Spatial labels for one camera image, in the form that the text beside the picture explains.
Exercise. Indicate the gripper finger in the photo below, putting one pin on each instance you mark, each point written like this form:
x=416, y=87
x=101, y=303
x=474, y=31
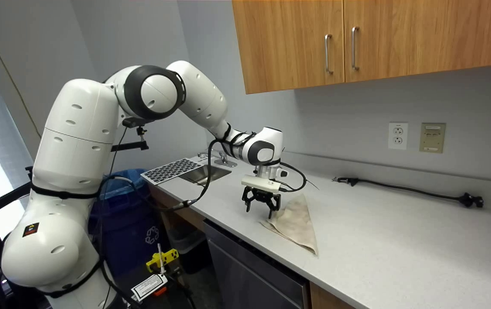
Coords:
x=246, y=201
x=275, y=206

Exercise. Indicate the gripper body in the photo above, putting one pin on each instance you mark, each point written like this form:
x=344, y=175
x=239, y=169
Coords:
x=263, y=194

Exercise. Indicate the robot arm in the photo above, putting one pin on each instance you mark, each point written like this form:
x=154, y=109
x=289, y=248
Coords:
x=78, y=146

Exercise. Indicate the beige cloth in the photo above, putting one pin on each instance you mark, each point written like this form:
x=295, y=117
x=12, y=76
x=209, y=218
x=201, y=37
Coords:
x=294, y=223

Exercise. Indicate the steel tap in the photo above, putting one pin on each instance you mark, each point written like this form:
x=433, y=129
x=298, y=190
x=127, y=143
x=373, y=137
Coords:
x=221, y=159

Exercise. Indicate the steel sink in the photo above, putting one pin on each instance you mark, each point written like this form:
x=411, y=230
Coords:
x=206, y=174

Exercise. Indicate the dark grey dishwasher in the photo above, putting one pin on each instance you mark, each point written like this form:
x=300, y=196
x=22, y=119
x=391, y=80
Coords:
x=245, y=270

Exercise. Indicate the small black waste bin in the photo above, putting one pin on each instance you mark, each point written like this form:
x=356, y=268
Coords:
x=189, y=249

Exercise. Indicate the checkerboard calibration board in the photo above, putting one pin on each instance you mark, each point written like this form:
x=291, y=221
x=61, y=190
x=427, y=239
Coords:
x=170, y=170

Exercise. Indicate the yellow clamp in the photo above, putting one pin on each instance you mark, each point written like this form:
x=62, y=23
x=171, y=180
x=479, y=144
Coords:
x=162, y=259

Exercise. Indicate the blue recycling bin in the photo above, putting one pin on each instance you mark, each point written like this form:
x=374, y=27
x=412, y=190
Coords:
x=125, y=223

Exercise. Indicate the white label tag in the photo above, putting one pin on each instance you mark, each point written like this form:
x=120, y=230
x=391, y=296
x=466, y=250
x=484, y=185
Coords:
x=149, y=286

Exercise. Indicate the narrow wooden cabinet door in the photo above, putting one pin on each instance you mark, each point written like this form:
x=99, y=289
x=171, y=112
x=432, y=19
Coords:
x=284, y=43

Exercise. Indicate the wide wooden cabinet door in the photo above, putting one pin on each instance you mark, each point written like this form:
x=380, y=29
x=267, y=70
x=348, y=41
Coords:
x=434, y=34

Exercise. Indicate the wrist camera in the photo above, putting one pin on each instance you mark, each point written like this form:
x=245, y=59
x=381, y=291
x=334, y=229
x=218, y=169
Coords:
x=261, y=183

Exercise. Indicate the camera on mount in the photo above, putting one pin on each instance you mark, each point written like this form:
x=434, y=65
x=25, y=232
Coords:
x=134, y=122

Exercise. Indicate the white wall socket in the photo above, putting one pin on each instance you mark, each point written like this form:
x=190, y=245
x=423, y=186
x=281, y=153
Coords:
x=398, y=135

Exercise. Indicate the beige switch plate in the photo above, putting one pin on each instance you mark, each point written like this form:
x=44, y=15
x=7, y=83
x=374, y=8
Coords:
x=432, y=137

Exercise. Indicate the wooden wall cabinet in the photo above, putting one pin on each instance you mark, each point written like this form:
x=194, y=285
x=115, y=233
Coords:
x=399, y=34

